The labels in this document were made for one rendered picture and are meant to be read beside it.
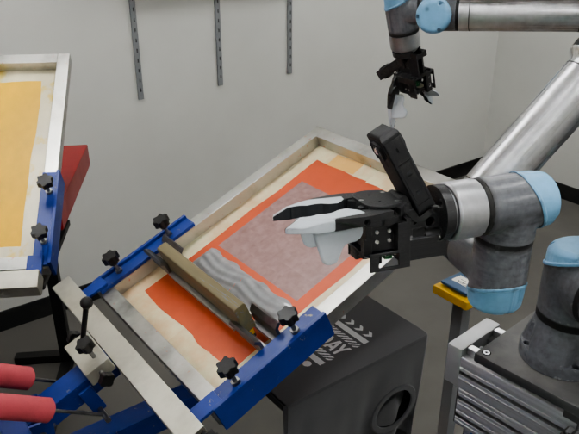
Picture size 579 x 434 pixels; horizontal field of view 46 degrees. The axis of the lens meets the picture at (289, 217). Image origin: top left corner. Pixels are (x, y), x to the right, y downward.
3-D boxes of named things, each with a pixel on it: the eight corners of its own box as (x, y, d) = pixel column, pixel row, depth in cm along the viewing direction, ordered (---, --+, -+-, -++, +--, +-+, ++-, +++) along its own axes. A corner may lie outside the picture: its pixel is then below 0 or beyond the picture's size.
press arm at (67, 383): (110, 360, 152) (100, 346, 149) (121, 374, 148) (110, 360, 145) (44, 412, 147) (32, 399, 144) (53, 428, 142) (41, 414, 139)
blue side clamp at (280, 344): (320, 323, 148) (311, 301, 144) (334, 333, 145) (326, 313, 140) (214, 416, 138) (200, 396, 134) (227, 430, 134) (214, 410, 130)
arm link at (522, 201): (559, 240, 87) (571, 179, 84) (485, 253, 84) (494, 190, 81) (523, 216, 94) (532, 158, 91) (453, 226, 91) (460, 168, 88)
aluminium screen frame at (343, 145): (320, 136, 203) (317, 126, 201) (476, 198, 161) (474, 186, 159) (102, 299, 177) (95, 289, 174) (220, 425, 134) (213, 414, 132)
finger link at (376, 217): (342, 235, 75) (406, 220, 79) (342, 222, 74) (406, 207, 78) (320, 224, 79) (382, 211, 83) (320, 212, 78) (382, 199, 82)
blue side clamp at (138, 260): (193, 232, 188) (183, 213, 184) (202, 238, 185) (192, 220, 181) (103, 299, 178) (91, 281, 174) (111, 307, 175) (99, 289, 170)
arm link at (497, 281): (488, 275, 101) (498, 207, 97) (535, 314, 92) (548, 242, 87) (442, 282, 99) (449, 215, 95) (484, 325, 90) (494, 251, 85)
